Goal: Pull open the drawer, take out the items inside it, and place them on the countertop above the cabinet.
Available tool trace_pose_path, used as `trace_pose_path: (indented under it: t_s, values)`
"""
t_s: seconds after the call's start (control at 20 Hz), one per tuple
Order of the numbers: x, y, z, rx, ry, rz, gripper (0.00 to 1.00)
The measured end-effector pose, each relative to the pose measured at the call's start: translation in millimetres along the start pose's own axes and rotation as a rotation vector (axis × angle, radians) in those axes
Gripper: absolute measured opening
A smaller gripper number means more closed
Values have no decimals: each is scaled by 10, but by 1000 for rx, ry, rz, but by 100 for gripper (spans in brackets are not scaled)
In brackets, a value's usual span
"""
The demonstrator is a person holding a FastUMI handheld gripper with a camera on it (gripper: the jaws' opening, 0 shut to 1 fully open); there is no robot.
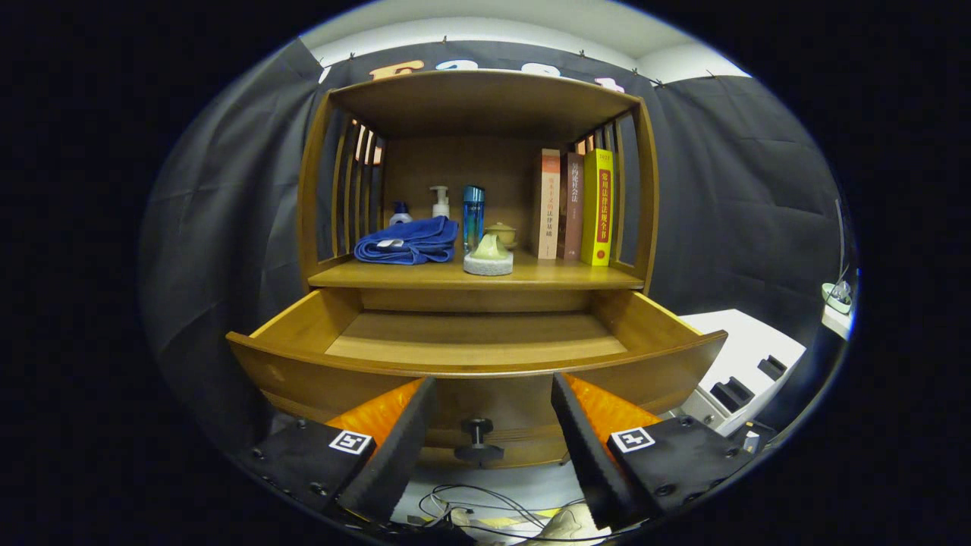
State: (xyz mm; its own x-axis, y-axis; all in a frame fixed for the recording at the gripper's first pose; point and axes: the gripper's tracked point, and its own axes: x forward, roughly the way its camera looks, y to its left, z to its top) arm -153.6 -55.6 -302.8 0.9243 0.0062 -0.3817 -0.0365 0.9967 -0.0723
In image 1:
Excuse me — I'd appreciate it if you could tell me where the blue folded towel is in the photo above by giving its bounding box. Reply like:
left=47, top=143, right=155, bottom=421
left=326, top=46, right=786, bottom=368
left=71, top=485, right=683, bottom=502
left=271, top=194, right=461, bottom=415
left=354, top=215, right=460, bottom=266

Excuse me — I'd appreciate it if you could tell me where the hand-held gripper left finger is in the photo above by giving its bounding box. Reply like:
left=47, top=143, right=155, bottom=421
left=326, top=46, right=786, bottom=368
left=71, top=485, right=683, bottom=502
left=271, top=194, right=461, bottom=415
left=247, top=377, right=439, bottom=524

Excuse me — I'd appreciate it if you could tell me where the white and green object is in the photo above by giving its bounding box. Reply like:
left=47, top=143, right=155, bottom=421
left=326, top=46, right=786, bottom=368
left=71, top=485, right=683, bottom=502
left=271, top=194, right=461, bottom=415
left=821, top=279, right=856, bottom=342

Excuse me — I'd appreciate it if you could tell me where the wooden cabinet frame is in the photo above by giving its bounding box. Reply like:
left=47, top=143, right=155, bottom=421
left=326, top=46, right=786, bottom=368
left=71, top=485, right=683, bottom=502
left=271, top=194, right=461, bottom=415
left=297, top=68, right=659, bottom=471

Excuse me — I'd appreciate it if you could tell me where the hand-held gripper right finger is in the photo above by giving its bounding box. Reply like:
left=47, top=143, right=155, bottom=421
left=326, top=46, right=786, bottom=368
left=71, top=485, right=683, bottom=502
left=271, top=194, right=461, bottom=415
left=550, top=372, right=759, bottom=532

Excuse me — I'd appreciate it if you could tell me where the black backdrop cloth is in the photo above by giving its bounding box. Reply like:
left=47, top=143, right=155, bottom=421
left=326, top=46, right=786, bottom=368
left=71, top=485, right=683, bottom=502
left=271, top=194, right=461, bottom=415
left=139, top=38, right=854, bottom=456

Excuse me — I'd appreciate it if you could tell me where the black floor cable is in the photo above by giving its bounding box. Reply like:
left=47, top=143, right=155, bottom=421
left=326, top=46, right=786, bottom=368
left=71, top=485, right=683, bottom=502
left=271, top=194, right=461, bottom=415
left=417, top=484, right=608, bottom=544

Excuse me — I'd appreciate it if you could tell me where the brown book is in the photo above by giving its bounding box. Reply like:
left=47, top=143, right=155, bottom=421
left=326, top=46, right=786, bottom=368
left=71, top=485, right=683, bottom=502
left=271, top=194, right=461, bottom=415
left=558, top=152, right=586, bottom=261

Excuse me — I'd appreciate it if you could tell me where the white device with black slots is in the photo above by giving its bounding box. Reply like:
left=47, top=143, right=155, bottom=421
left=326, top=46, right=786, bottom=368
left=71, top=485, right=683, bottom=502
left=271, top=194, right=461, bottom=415
left=668, top=309, right=807, bottom=438

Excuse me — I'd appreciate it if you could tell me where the yellow book with red label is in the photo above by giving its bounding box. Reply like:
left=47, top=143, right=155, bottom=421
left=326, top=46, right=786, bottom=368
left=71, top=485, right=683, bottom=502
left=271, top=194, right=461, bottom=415
left=580, top=149, right=615, bottom=267

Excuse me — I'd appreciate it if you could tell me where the wooden drawer with black knob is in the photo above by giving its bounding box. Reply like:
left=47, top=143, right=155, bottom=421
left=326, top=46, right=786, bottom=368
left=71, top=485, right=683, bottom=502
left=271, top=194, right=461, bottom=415
left=226, top=288, right=727, bottom=467

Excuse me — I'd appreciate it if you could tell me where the cream book with orange band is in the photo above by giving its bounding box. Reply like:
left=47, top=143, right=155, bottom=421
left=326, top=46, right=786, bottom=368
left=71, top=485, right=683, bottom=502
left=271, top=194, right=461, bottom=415
left=531, top=149, right=562, bottom=260

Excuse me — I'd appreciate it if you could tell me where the blue glass bottle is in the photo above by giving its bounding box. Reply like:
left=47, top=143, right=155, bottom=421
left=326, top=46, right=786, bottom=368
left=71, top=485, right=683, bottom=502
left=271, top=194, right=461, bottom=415
left=462, top=185, right=486, bottom=253

